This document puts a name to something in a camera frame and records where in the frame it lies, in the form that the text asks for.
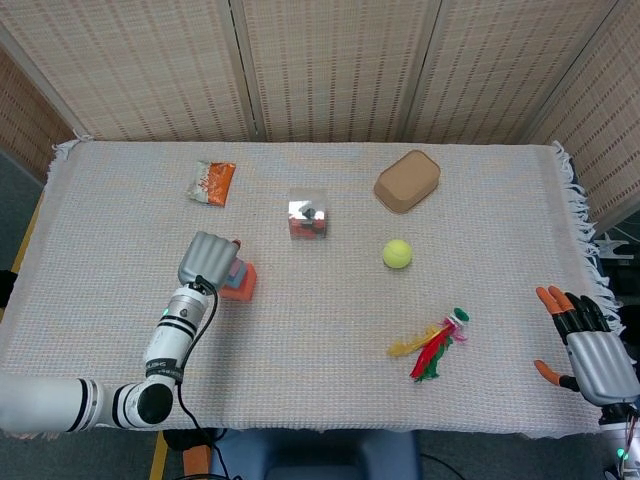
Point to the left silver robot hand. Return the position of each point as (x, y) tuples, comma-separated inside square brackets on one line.
[(205, 257)]

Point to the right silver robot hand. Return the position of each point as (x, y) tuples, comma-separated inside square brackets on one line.
[(600, 365)]

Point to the medium blue foam cube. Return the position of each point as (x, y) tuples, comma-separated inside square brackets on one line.
[(241, 276)]

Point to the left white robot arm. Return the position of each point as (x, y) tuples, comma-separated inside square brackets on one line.
[(167, 340)]

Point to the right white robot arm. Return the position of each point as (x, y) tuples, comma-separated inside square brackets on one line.
[(622, 445)]

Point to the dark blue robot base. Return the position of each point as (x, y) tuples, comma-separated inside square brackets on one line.
[(315, 457)]

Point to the large orange foam cube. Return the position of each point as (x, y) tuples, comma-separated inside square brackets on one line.
[(245, 291)]

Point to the orange snack packet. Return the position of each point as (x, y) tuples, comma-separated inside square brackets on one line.
[(216, 184)]

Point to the clear box of pompoms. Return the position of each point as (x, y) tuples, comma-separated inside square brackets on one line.
[(307, 220)]

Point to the white stand behind table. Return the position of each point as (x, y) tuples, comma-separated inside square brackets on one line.
[(612, 248)]

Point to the colourful feather shuttlecock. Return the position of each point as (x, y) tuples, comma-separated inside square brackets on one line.
[(430, 352)]

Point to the yellow tennis ball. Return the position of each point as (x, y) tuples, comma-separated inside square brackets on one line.
[(397, 254)]

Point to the beige woven tablecloth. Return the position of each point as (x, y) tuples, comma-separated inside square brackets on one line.
[(350, 390)]

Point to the orange object under table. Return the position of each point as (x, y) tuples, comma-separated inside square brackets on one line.
[(195, 462)]

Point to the brown paper tray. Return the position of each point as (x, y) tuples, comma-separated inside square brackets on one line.
[(405, 185)]

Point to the woven folding screen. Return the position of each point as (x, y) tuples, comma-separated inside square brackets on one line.
[(330, 70)]

